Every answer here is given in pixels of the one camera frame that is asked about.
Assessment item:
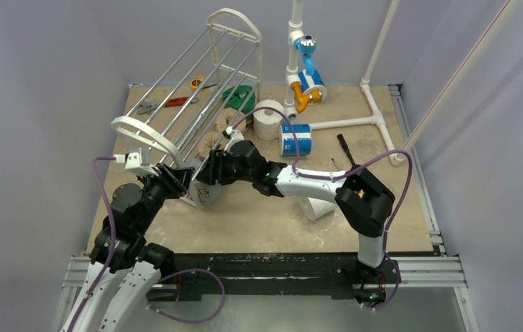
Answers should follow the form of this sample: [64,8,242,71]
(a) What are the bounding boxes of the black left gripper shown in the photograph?
[136,162,195,232]

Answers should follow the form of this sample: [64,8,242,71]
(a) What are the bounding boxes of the brown roll with print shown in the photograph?
[196,131,228,160]

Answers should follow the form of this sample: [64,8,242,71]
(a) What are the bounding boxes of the grey paper roll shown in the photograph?
[189,178,221,210]

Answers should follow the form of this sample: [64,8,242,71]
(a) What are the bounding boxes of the white metal shelf rack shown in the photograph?
[111,8,262,179]

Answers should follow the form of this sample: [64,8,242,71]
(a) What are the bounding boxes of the green paper roll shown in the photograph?
[221,85,256,114]

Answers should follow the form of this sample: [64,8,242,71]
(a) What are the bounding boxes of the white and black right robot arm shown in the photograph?
[196,140,396,282]

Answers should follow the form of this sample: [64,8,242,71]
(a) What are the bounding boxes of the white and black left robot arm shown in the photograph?
[62,164,194,331]

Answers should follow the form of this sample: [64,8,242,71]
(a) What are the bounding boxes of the upright white paper roll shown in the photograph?
[253,99,284,140]

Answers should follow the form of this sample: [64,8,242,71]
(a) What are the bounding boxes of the yellow tape measure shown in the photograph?
[189,77,218,91]

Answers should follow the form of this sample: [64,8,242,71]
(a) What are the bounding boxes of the blue white packaged roll front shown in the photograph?
[279,124,313,156]

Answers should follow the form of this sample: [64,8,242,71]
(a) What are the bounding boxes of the unwrapped white paper roll lying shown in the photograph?
[297,197,337,221]

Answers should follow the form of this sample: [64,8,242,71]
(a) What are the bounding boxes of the orange faucet valve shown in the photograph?
[291,82,322,114]

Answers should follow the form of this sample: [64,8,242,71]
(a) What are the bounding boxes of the black screwdriver tool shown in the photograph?
[337,133,356,167]

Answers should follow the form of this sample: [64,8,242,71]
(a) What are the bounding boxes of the blue faucet valve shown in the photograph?
[294,35,317,76]

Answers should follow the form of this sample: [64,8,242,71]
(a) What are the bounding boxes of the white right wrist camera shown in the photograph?
[222,126,245,153]

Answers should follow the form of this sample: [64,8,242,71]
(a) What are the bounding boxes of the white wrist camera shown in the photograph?
[222,126,245,153]
[113,147,158,177]

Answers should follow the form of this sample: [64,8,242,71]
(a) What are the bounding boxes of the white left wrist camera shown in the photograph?
[113,147,158,177]

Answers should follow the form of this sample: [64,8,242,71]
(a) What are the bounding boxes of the red handled pliers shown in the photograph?
[134,96,199,115]

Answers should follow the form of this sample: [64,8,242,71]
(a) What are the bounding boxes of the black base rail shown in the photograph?
[131,250,402,302]

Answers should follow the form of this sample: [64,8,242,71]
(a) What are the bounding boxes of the yellow handled screwdriver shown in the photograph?
[331,158,341,171]

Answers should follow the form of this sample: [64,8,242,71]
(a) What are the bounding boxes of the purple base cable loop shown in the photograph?
[145,268,227,325]

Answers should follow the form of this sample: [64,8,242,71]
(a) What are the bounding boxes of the white pvc pipe frame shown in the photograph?
[284,0,523,167]

